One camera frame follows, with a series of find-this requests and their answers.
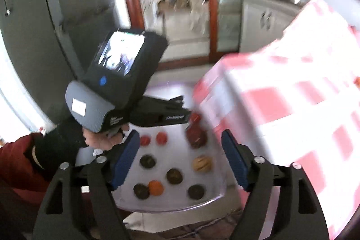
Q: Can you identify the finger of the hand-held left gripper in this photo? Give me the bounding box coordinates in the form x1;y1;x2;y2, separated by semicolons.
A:
129;105;195;128
138;96;185;110

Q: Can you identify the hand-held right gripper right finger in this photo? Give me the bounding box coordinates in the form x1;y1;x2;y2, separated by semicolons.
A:
221;130;329;240

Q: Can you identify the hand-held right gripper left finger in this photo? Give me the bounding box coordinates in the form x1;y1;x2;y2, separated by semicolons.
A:
32;130;140;240

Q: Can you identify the dark passion fruit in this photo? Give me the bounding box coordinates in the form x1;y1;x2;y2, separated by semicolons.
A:
140;154;156;170
187;184;205;200
166;168;184;185
133;183;150;200

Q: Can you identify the striped yellow melon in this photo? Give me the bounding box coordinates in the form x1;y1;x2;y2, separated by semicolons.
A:
192;155;213;173

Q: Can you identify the dark red pomegranate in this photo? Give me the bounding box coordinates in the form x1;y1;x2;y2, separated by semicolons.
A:
186;123;208;149

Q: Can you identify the person's left forearm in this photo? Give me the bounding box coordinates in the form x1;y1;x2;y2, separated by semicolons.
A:
0;133;62;207

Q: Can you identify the person's left hand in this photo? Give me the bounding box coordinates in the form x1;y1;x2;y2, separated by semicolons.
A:
31;120;130;170

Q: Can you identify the grey refrigerator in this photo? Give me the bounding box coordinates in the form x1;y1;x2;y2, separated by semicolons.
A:
0;0;135;131

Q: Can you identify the red white checked tablecloth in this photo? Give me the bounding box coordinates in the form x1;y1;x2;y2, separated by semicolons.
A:
193;0;360;240

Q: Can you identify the wooden framed glass door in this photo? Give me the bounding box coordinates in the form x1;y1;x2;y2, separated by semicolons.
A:
117;0;282;63

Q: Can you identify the white kitchen cabinet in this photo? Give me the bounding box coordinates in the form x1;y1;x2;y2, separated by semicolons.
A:
239;0;303;53

